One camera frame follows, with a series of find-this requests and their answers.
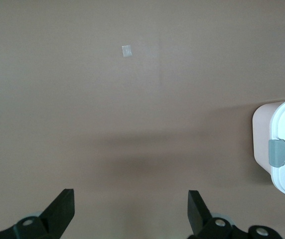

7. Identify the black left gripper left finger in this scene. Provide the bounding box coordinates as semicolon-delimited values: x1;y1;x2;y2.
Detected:
0;188;76;239

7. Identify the pink plastic box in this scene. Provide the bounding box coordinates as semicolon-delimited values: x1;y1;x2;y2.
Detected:
251;101;284;176

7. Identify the small clear tape piece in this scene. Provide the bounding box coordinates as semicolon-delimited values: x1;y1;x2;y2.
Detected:
121;45;133;59

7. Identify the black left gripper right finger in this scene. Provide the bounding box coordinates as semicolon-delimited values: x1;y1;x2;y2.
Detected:
187;190;282;239

